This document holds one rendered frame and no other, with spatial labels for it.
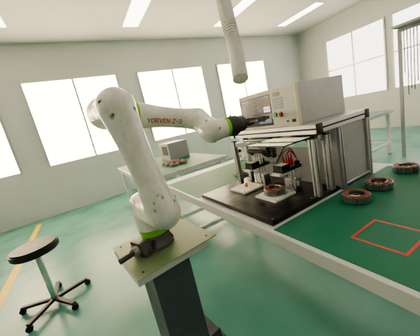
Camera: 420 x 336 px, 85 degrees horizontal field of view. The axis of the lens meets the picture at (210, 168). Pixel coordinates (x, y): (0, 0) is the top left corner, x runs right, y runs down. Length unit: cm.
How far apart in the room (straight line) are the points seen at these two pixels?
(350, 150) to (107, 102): 115
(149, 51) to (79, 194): 359
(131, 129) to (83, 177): 489
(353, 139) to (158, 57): 539
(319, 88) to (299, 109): 19
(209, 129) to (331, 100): 72
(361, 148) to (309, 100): 40
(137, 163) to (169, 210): 20
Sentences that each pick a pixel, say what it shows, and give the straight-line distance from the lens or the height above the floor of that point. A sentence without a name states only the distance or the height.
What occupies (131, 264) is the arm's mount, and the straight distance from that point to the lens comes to 104.
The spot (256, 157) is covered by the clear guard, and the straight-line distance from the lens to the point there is 108.
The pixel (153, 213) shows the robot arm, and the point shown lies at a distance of 84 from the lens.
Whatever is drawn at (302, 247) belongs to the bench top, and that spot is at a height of 74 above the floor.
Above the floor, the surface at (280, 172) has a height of 89.
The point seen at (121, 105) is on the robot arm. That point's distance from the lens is 78.
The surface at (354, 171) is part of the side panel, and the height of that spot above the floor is 81.
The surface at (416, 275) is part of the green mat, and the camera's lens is 83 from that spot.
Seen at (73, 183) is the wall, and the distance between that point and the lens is 566.
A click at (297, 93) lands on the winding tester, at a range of 123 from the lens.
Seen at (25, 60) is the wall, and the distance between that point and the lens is 590.
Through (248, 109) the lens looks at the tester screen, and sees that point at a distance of 148.
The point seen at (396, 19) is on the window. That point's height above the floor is 257.
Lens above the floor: 124
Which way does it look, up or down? 12 degrees down
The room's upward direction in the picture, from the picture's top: 12 degrees counter-clockwise
